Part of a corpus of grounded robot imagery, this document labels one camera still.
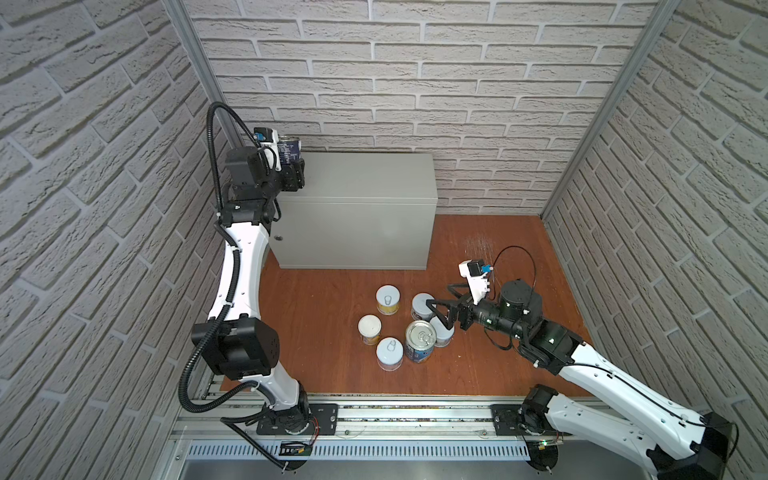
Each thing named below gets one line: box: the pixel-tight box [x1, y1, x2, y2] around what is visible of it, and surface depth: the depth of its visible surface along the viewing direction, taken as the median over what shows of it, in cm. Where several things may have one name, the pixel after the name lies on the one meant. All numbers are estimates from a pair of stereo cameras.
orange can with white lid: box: [357, 313, 383, 346], surface depth 85 cm
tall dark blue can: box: [278, 136, 302, 165], surface depth 71 cm
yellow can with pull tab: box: [375, 284, 401, 316], surface depth 92 cm
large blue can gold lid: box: [405, 320, 437, 364], surface depth 79 cm
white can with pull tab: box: [376, 336, 404, 372], surface depth 82 cm
